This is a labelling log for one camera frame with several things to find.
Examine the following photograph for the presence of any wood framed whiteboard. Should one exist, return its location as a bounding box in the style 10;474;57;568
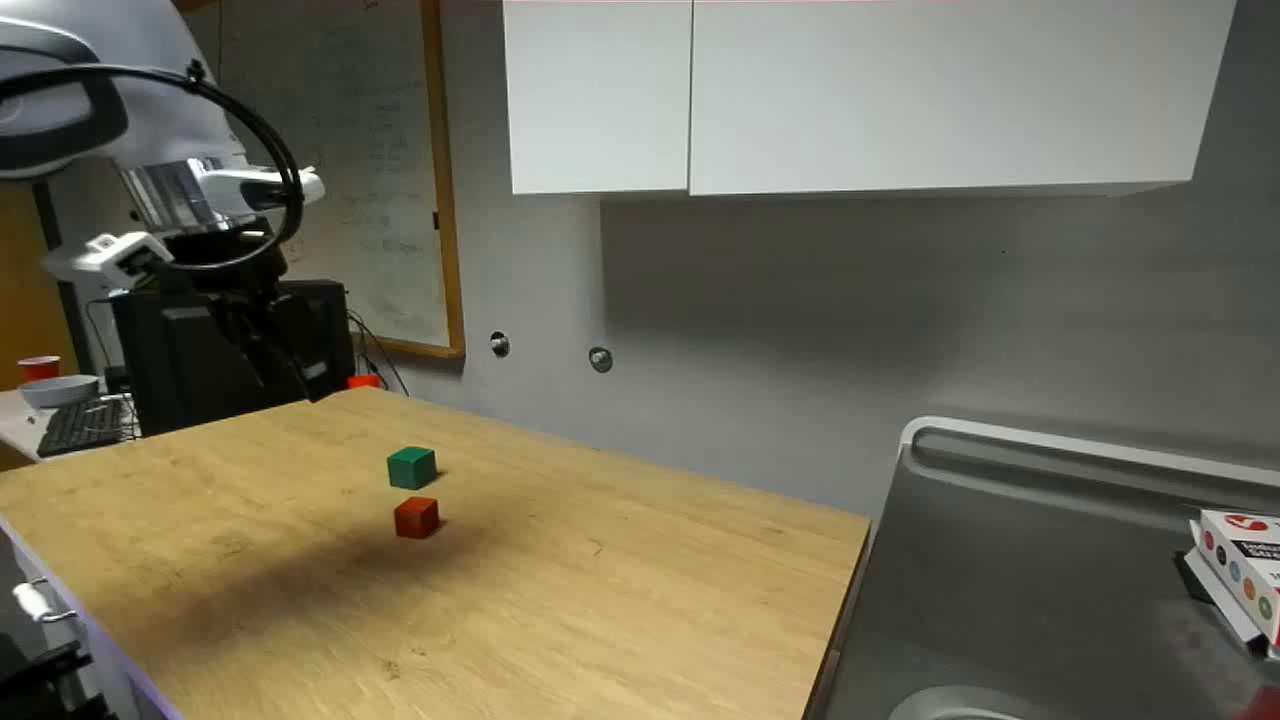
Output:
182;0;468;366

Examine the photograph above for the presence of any black clamp device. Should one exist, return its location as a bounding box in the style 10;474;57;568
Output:
0;523;178;720

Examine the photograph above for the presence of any white bowl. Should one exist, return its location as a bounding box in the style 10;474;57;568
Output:
21;373;109;412

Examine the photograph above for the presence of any green block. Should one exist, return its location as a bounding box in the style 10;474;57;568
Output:
382;445;441;492

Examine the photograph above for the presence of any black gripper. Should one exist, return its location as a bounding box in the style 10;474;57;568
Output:
164;226;333;403

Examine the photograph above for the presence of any colourful dotted white box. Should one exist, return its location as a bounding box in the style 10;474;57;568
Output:
1178;504;1280;660

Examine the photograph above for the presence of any stainless steel sink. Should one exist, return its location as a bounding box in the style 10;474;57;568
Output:
802;412;1280;720

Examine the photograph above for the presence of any white wall cabinet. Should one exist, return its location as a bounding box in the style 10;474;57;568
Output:
688;0;1239;201

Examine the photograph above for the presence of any black computer monitor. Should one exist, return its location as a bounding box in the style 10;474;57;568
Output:
109;276;361;440

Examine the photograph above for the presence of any orange block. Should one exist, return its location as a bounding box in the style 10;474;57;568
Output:
390;492;442;544

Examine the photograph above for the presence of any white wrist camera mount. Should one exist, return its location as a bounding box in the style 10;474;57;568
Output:
45;226;178;287

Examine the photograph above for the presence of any red cup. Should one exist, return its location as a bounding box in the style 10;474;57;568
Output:
15;352;67;389

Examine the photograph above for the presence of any black keyboard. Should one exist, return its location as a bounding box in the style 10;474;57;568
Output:
30;396;131;458

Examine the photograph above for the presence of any narrow white cabinet door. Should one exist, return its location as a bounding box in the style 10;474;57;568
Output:
498;0;695;201

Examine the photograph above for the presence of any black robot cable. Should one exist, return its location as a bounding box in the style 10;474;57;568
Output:
0;58;306;276

